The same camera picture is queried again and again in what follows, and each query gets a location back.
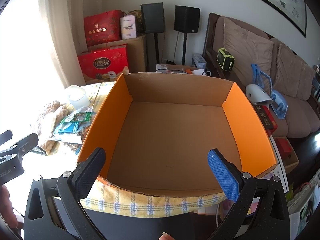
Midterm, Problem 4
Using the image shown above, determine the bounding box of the brown sofa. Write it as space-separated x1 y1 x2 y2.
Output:
203 12 320 138

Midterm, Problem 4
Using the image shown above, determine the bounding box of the framed ink painting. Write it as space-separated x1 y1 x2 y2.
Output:
220 0 307 38

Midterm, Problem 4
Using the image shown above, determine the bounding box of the small red box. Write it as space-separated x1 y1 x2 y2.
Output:
274 137 293 158

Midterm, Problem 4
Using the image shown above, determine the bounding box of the yellow plaid tablecloth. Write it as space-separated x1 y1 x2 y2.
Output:
37 81 260 217

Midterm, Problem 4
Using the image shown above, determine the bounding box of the black speaker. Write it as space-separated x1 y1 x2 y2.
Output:
140 2 166 34
174 5 201 34

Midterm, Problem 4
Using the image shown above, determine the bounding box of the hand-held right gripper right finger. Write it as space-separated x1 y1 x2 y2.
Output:
207 149 291 240

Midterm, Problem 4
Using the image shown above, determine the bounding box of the orange cardboard box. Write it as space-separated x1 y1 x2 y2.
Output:
76 72 277 197

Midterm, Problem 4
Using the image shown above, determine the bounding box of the teal printed packet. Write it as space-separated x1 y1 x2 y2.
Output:
53 119 84 142

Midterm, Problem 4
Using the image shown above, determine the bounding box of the black speaker stand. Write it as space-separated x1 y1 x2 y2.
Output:
180 32 188 66
149 32 160 72

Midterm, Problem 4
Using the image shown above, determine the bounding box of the fluffy beige oven mitt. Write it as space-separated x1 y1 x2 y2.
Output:
29 100 69 156

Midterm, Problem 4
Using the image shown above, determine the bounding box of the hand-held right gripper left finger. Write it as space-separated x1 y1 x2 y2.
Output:
23 147 107 240

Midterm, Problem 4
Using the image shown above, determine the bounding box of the large brown cardboard box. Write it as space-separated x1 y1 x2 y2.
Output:
86 34 147 73

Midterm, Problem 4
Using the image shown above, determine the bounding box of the tall red gift bag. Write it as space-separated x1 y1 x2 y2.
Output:
83 10 123 47

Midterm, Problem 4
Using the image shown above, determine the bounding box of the clear bag with green label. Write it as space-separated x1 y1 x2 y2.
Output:
72 106 93 132

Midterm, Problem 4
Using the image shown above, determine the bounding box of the dark box with gold lettering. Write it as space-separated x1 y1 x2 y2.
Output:
254 104 275 131

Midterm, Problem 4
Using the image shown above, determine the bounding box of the white and blue box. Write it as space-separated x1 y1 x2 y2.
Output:
191 53 208 68

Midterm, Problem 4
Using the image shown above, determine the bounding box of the red chocolate gift bag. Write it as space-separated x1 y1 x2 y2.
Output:
77 43 128 85

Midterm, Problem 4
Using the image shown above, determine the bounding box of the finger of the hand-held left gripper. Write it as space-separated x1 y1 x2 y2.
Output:
0 133 39 157
0 129 13 144

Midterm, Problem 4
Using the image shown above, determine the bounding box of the white tissue pack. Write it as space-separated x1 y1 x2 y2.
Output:
120 15 138 40

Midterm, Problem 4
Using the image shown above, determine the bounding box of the translucent white measuring cup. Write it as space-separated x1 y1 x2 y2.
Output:
68 85 90 110

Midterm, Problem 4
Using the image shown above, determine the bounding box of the beige sofa cushion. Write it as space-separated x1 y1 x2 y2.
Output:
222 17 274 94
271 43 317 102

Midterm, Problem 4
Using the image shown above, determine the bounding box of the person's left hand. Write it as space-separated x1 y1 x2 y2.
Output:
0 185 18 230

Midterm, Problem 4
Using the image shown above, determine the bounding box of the white curtain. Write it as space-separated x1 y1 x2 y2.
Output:
0 0 87 110

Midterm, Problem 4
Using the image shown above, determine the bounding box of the green and black radio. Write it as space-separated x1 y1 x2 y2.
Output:
216 48 236 71

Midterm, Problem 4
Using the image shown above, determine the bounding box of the white shopping bag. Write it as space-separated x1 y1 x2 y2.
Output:
287 170 320 237

